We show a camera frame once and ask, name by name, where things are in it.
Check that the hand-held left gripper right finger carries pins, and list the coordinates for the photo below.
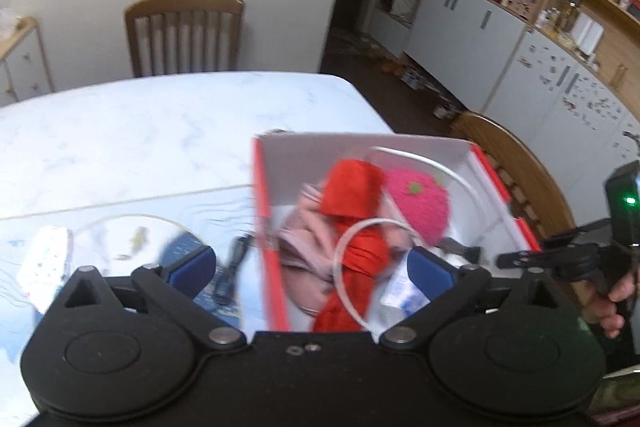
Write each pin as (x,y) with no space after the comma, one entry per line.
(432,272)

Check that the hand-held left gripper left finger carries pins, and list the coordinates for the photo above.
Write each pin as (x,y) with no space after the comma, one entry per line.
(192,267)

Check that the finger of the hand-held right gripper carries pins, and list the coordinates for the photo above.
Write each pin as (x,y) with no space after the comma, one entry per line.
(540,259)
(575,232)

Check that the blue tissue packet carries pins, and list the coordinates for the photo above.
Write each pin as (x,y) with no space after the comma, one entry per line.
(400,294)

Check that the bright pink fuzzy hat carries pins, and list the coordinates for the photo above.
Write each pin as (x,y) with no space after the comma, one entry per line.
(420,207)

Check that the red shoe box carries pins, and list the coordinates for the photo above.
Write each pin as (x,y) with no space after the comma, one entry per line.
(270,267)

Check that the red cloth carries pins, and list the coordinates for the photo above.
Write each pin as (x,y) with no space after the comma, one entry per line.
(350,192)

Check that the pale pink knitted hat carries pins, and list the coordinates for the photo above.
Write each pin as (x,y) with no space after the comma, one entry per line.
(305,237)

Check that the person's right hand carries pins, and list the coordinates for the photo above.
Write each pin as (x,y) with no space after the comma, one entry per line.
(612,302)

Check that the round-backed wooden chair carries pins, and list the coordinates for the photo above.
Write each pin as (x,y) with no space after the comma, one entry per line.
(525,177)

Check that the pale blue printed table mat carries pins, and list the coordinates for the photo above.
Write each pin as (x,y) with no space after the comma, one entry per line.
(100,219)

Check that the white patterned packet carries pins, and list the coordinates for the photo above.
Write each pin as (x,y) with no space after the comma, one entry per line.
(45,257)

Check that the camouflage clothing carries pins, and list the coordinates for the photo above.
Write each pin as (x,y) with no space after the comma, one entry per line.
(620,399)

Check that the white flat appliance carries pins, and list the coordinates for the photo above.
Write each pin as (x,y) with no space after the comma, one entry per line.
(586,33)

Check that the white wooden sideboard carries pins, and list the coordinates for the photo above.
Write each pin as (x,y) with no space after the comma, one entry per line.
(25,67)

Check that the slatted wooden chair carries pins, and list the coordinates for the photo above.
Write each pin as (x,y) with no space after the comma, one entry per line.
(185,4)

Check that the white wooden wall cabinet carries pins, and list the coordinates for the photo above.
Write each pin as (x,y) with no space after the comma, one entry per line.
(465,37)

